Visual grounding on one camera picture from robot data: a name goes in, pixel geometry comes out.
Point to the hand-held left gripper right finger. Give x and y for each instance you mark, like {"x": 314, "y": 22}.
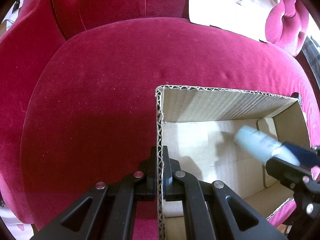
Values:
{"x": 172, "y": 180}

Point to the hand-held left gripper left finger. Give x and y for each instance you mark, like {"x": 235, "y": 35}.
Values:
{"x": 149, "y": 180}

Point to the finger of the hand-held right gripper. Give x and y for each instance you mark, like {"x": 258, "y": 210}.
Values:
{"x": 303, "y": 155}
{"x": 287, "y": 171}

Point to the light blue plastic bottle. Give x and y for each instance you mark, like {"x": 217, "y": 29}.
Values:
{"x": 260, "y": 143}

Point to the cardboard box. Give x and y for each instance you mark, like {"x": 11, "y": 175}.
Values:
{"x": 215, "y": 155}

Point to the grey striped cloth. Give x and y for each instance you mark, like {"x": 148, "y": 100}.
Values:
{"x": 313, "y": 55}

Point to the red velvet sofa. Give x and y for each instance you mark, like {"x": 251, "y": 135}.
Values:
{"x": 105, "y": 85}

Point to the crumpled beige paper sheet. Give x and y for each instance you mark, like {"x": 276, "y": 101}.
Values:
{"x": 225, "y": 7}

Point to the stacked white boxes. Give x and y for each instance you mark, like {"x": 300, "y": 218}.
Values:
{"x": 13, "y": 12}

